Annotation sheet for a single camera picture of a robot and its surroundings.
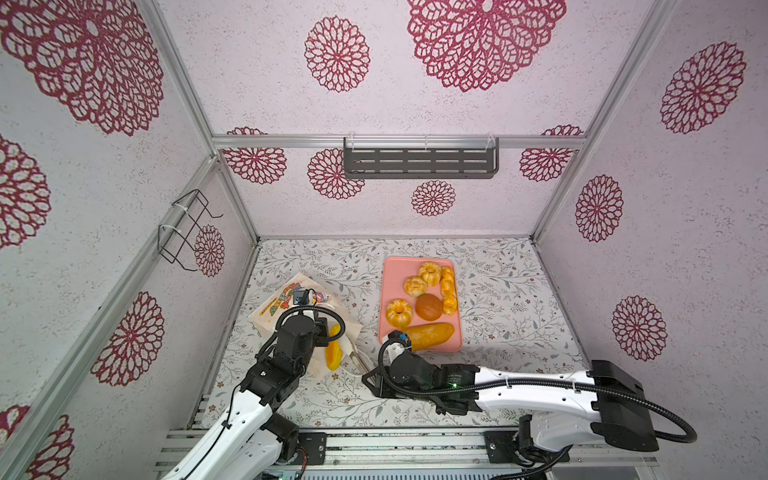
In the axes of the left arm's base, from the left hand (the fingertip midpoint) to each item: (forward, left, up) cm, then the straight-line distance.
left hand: (316, 318), depth 78 cm
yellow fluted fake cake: (+25, -35, -14) cm, 45 cm away
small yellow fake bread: (-6, -4, -9) cm, 12 cm away
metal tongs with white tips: (-9, -11, -4) cm, 14 cm away
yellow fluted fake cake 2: (+9, -23, -14) cm, 28 cm away
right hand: (-16, -12, -1) cm, 20 cm away
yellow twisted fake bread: (+19, -40, -16) cm, 47 cm away
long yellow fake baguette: (0, -29, -12) cm, 32 cm away
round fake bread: (+11, -32, -13) cm, 36 cm away
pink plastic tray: (+28, -22, -17) cm, 39 cm away
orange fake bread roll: (+19, -29, -13) cm, 37 cm away
